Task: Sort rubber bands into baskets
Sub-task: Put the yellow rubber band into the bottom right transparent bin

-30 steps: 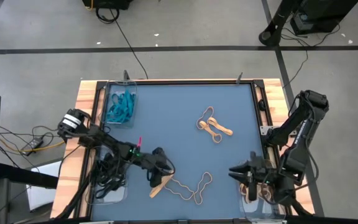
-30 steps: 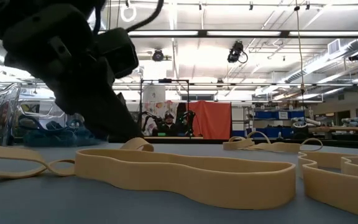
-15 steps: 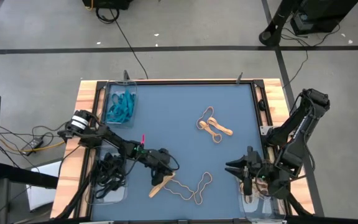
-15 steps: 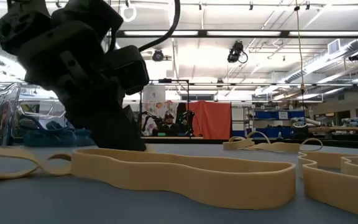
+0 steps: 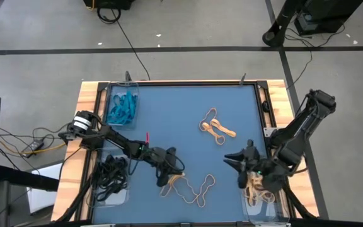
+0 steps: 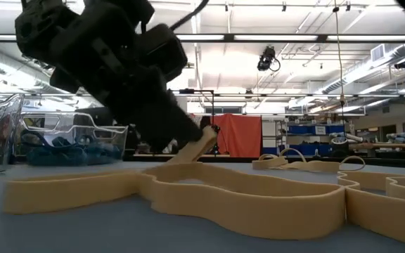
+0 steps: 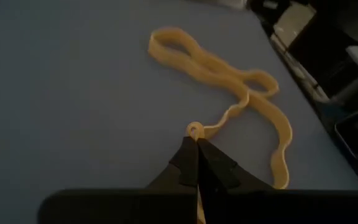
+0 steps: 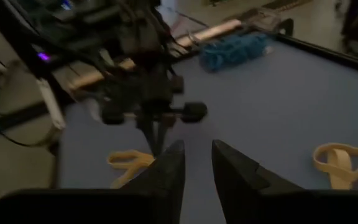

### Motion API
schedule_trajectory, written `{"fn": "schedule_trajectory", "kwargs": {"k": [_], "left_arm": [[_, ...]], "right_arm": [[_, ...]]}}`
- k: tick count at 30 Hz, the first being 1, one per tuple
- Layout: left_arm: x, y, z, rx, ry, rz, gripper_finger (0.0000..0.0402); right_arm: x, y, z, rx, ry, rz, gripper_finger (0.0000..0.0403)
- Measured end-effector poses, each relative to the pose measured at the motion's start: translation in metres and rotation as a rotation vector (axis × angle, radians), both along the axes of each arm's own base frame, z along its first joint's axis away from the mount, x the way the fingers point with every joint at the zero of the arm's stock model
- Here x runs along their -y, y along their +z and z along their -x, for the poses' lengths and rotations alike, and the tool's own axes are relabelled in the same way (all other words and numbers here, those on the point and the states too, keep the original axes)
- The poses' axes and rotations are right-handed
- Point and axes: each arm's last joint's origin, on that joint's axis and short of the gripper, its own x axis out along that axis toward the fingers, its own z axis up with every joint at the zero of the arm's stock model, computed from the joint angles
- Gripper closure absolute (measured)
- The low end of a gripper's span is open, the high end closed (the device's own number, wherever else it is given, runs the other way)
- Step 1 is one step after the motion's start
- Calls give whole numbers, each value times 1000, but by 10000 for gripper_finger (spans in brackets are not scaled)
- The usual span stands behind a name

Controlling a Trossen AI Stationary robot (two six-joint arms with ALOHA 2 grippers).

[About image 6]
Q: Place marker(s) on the colourful poster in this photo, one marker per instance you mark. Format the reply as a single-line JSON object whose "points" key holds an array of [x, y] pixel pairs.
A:
{"points": [[30, 131]]}

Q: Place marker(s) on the black stand frame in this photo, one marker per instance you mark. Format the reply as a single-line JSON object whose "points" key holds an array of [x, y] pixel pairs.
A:
{"points": [[202, 91]]}

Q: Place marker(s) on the black overhead light bar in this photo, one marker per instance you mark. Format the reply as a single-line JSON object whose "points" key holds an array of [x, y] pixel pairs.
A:
{"points": [[276, 37]]}

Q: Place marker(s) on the dark navy rubber band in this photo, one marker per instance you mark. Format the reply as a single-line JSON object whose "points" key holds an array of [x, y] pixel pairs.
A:
{"points": [[30, 135]]}

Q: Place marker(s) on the black ceiling spotlight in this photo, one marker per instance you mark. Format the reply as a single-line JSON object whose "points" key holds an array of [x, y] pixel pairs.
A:
{"points": [[402, 64], [265, 59]]}

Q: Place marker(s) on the wooden workbench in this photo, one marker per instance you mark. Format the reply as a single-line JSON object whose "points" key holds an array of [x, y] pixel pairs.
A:
{"points": [[399, 145]]}

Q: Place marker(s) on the white ceiling vent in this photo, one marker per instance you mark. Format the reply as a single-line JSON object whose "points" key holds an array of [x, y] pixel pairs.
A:
{"points": [[378, 52]]}

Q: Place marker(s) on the black monitor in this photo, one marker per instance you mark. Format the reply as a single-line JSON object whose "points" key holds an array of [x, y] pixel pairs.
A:
{"points": [[97, 114]]}

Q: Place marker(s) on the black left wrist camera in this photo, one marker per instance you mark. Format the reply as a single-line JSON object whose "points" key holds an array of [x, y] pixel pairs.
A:
{"points": [[162, 49]]}

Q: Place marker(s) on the orange cloth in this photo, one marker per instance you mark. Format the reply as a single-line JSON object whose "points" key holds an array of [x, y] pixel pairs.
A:
{"points": [[241, 133]]}

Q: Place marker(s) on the tan wavy rubber band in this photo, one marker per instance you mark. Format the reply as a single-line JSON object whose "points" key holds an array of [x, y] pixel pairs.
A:
{"points": [[382, 214]]}

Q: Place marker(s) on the black ceiling rail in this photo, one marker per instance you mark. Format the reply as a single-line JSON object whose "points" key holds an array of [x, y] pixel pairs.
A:
{"points": [[294, 95]]}

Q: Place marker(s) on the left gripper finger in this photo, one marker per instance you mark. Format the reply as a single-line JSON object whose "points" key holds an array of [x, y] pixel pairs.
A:
{"points": [[164, 123]]}

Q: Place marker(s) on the blue storage bin shelf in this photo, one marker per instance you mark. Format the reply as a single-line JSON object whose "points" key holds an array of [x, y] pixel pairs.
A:
{"points": [[301, 130]]}

